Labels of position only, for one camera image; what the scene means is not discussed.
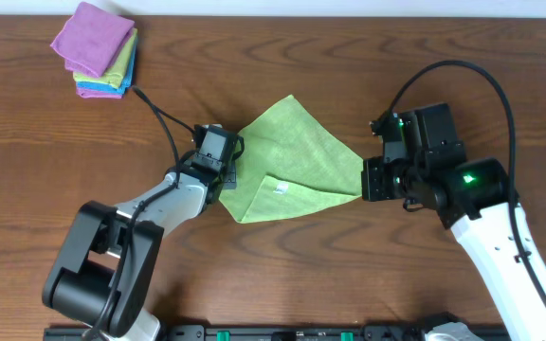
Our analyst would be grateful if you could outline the green microfiber cloth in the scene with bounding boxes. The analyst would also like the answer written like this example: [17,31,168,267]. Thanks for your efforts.
[220,96,362,224]

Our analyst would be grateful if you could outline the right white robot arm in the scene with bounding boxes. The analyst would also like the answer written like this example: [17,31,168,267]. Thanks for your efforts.
[361,156,546,340]

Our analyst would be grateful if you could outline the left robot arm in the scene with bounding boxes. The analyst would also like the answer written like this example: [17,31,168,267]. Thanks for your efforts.
[42,156,236,340]

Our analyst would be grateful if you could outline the blue folded cloth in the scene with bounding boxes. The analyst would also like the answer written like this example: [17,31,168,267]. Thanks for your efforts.
[74,45,137,95]

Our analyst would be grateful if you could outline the light green folded cloth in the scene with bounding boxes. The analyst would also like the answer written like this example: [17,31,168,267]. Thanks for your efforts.
[73,28,137,95]

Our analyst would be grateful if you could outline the purple folded cloth at bottom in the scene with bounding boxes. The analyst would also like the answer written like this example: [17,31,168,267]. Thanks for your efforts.
[76,87,123,99]

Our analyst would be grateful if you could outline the purple folded cloth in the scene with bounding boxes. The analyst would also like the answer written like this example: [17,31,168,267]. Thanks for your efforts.
[76,87,123,99]
[50,2,135,78]

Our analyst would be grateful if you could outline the purple folded cloth on top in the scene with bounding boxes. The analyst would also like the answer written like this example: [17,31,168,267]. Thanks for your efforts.
[50,2,135,78]

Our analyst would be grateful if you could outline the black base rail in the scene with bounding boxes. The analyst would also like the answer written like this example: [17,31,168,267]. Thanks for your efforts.
[43,312,511,341]

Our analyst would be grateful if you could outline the right black cable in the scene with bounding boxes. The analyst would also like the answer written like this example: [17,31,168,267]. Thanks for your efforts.
[376,59,546,341]

